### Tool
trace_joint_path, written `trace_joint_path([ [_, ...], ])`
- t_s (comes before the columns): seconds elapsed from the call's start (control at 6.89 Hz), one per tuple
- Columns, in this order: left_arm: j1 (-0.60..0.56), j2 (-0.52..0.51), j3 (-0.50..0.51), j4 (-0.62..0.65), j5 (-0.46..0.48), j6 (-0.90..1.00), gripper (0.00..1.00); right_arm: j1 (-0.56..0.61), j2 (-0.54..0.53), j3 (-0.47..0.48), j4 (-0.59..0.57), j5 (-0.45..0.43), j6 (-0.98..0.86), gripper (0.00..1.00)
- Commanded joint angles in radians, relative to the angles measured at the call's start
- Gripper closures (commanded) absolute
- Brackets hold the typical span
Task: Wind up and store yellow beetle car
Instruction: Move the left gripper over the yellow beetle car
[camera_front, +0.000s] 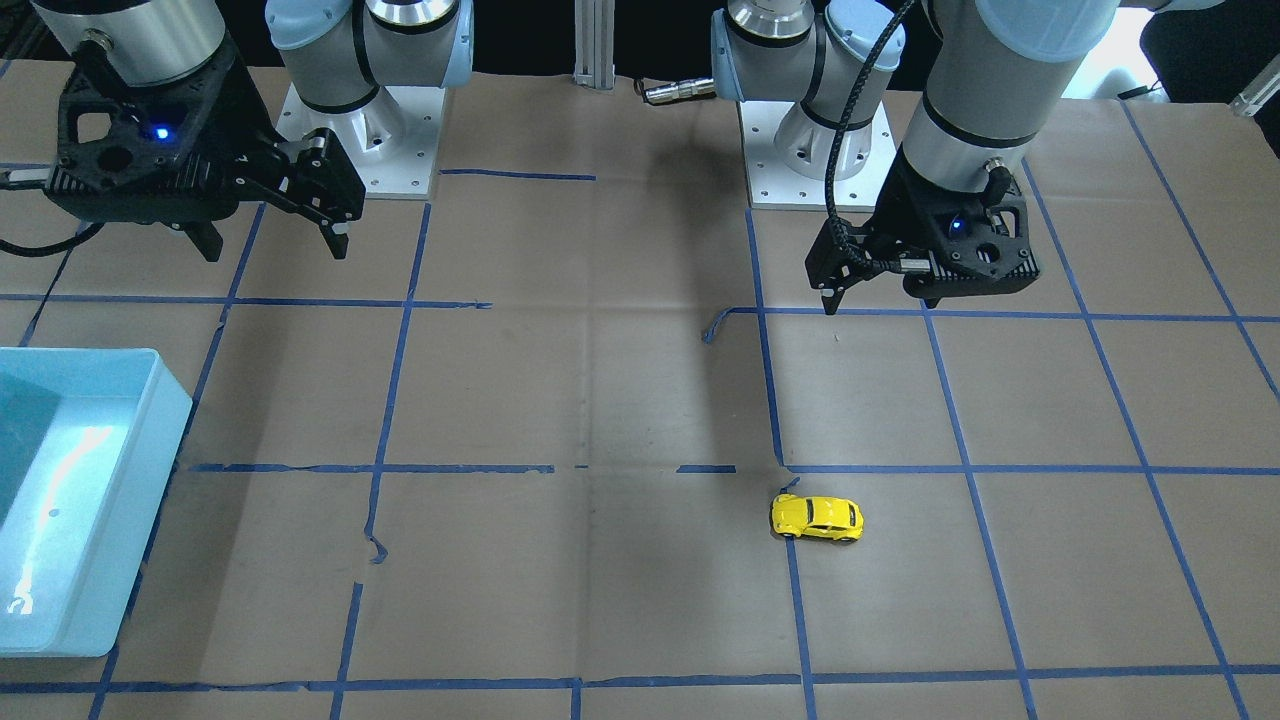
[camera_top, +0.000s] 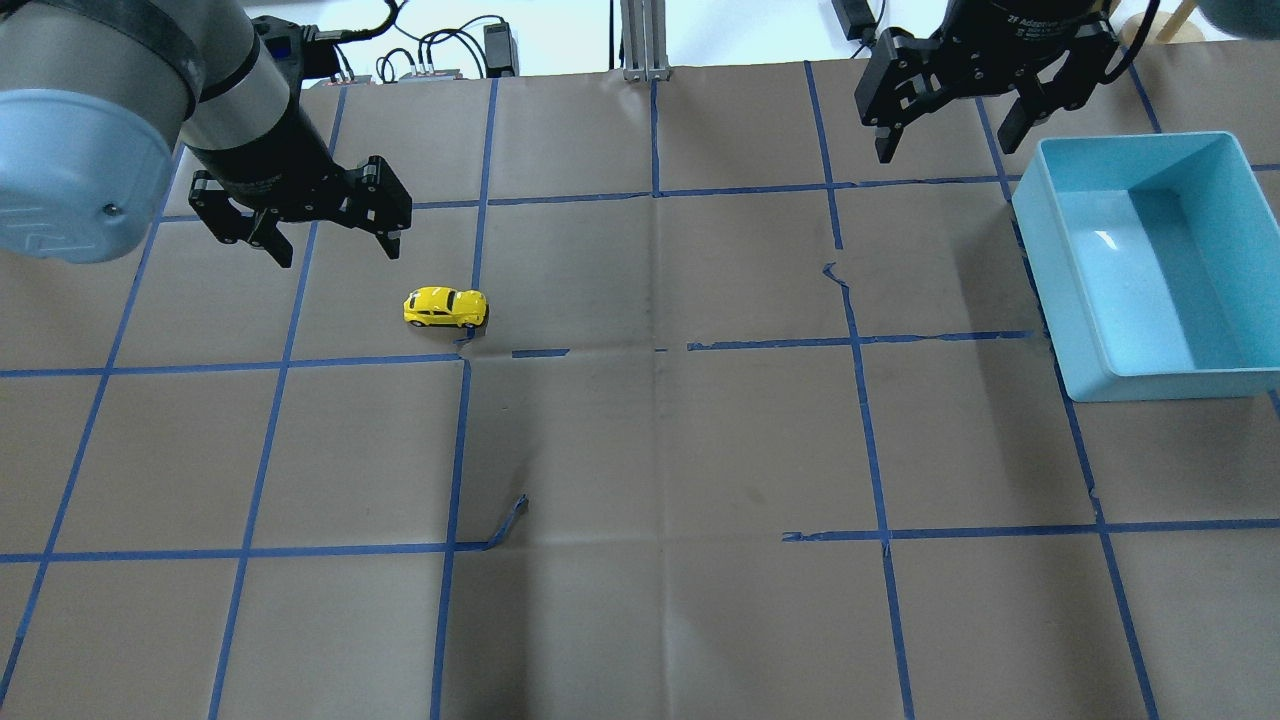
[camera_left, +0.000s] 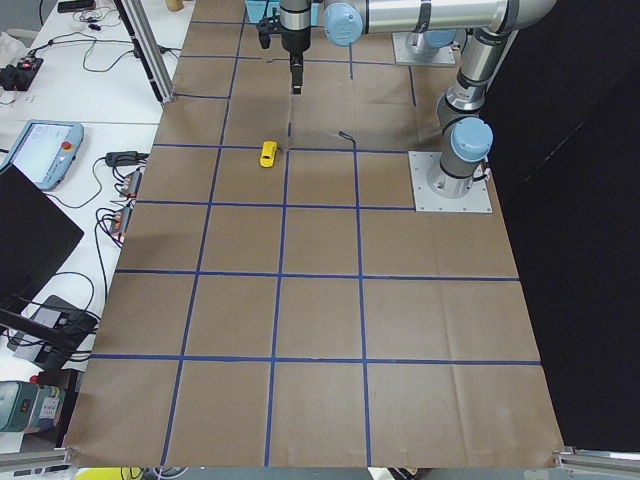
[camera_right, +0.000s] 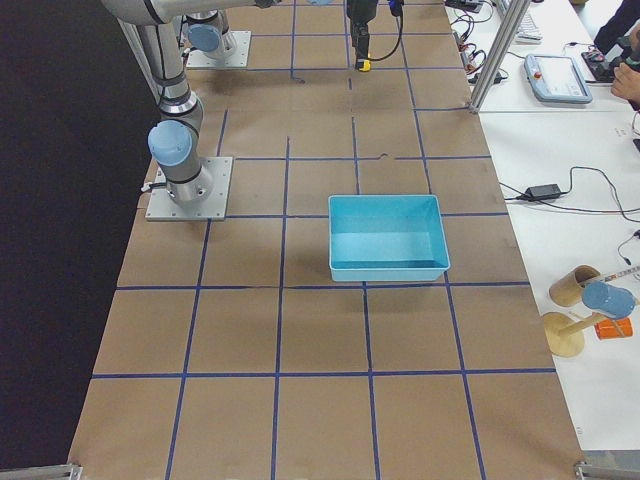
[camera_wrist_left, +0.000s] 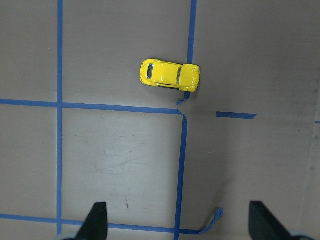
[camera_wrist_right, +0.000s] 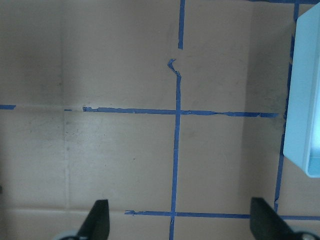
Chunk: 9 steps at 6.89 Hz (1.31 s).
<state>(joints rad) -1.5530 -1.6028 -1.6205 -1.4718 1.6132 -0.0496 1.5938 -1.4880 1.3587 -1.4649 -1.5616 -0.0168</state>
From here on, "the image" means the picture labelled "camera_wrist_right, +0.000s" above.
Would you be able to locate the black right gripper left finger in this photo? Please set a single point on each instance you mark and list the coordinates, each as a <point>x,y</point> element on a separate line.
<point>96,226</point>

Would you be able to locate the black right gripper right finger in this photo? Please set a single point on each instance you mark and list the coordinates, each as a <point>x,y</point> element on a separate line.
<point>266,224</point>

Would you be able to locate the light blue plastic bin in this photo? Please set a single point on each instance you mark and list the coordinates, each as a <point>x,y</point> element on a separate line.
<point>302,131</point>

